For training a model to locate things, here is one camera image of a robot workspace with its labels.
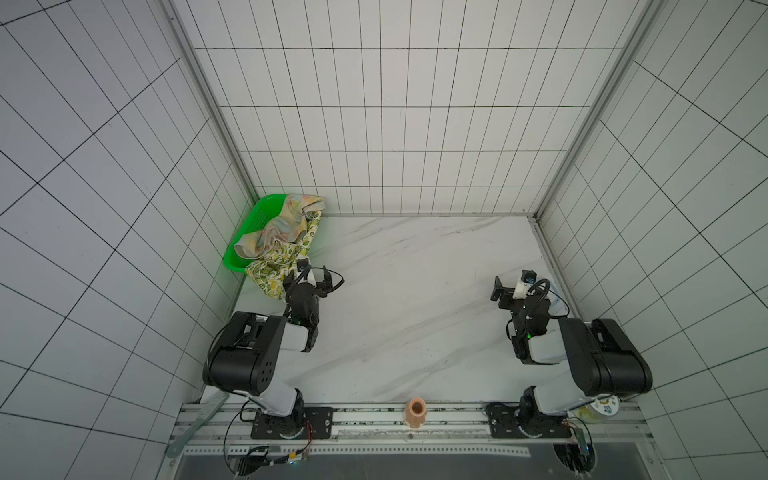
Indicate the green lemon print skirt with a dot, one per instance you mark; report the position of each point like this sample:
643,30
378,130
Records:
280,260

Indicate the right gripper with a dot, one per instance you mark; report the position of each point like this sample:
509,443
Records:
507,294

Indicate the electronics board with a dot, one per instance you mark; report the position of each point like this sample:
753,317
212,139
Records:
258,457
579,456

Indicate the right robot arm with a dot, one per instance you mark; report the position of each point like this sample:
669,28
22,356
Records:
601,359

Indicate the green plastic basket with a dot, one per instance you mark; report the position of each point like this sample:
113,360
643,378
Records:
263,211

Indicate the pastel floral skirt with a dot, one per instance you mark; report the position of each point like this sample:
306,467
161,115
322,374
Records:
286,227

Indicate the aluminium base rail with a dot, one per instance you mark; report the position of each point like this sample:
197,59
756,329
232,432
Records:
380,428

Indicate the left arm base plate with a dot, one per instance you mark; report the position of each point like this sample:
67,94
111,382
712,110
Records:
315,422

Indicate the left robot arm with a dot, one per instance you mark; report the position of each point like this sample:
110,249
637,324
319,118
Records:
243,357

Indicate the right electronics board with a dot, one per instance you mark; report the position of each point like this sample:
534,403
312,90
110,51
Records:
579,456

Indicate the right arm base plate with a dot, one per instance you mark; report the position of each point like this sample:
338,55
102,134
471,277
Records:
507,421

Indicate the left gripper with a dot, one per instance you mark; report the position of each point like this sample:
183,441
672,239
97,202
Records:
306,281

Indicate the left electronics board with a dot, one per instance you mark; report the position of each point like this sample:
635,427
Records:
258,457

